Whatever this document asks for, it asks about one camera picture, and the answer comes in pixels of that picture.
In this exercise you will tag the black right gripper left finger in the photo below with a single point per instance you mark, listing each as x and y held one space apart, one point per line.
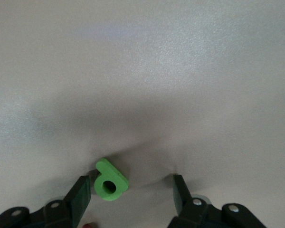
71 209

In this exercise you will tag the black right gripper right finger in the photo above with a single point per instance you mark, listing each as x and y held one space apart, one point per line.
190 211

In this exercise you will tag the green letter P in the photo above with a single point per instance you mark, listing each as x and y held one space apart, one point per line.
109 171

